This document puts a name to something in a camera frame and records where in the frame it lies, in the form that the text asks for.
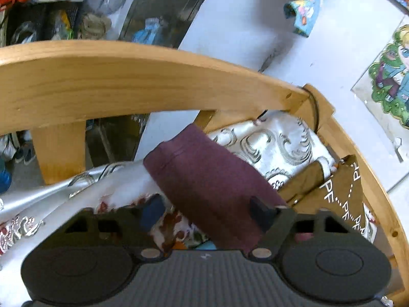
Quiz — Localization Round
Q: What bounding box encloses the white floral pillow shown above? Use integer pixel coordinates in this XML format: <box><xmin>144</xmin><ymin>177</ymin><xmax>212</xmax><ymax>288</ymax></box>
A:
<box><xmin>1</xmin><ymin>111</ymin><xmax>336</xmax><ymax>306</ymax></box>

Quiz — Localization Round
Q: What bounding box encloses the blond anime character poster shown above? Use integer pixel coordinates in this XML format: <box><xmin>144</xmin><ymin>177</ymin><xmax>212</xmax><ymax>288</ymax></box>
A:
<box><xmin>351</xmin><ymin>16</ymin><xmax>408</xmax><ymax>190</ymax></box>

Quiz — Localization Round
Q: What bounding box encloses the black cable on bedpost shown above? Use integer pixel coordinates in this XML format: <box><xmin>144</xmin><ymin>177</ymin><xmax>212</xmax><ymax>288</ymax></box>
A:
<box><xmin>255</xmin><ymin>86</ymin><xmax>320</xmax><ymax>133</ymax></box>

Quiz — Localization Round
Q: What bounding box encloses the maroon long-sleeve shirt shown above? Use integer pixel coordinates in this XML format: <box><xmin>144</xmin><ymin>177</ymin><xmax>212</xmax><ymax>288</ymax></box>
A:
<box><xmin>143</xmin><ymin>124</ymin><xmax>285</xmax><ymax>253</ymax></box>

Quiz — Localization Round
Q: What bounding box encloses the brown PF patterned blanket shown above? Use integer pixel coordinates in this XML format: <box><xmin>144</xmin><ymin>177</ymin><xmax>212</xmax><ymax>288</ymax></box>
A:
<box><xmin>278</xmin><ymin>155</ymin><xmax>377</xmax><ymax>241</ymax></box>

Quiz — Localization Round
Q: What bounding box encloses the curled blue anime poster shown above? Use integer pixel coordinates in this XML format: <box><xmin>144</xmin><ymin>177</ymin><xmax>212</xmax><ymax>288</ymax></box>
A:
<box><xmin>283</xmin><ymin>0</ymin><xmax>325</xmax><ymax>37</ymax></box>

